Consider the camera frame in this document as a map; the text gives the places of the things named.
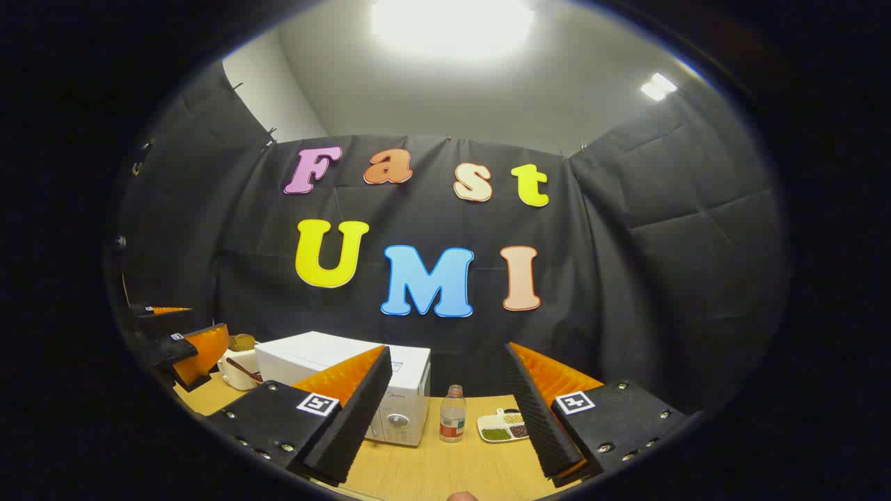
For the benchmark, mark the white microwave oven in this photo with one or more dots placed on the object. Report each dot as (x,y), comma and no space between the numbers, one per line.
(313,351)

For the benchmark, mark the large ceiling light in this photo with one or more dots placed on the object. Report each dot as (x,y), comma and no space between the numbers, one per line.
(452,28)

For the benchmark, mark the brown bread slice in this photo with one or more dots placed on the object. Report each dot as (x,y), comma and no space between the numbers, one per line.
(242,342)

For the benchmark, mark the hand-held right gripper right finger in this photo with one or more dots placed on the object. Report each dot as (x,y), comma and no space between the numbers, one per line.
(539,417)

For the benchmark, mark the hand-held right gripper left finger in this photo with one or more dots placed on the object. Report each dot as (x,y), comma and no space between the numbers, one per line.
(351,417)

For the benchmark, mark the white divided dish of beans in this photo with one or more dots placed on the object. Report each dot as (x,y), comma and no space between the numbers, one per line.
(495,433)

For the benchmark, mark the clear bottle with red label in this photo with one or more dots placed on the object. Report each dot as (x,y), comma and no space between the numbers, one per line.
(452,417)

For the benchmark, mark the brown wooden spoon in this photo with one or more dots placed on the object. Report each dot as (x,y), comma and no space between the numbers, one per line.
(243,369)

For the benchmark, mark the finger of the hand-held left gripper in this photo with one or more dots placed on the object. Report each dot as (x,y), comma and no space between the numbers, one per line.
(198,355)
(150,311)

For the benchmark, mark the small ceiling light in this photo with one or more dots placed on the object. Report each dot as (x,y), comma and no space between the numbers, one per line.
(658,87)

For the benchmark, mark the white toaster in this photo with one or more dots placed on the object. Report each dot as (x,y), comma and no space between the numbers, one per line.
(235,376)

